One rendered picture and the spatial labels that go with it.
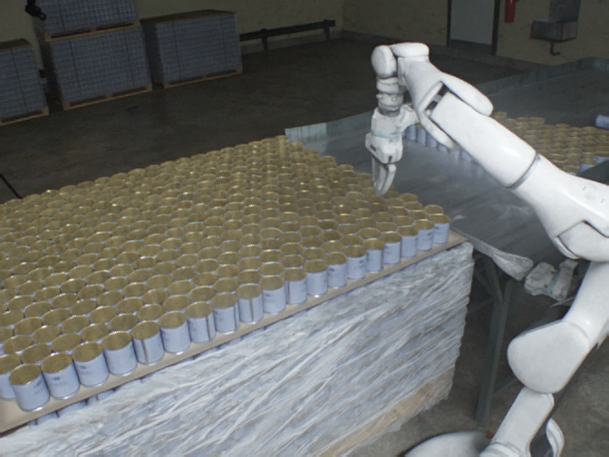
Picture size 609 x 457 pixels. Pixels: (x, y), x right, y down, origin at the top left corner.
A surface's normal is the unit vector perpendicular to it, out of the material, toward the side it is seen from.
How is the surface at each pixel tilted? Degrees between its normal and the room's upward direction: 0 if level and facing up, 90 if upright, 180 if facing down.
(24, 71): 90
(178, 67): 92
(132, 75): 92
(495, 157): 80
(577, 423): 0
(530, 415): 90
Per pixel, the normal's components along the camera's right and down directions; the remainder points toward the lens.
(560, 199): -0.35, 0.17
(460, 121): -0.65, -0.04
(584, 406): -0.06, -0.88
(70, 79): 0.54, 0.40
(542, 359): -0.77, 0.34
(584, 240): -0.59, 0.55
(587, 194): 0.03, -0.52
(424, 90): -0.82, -0.29
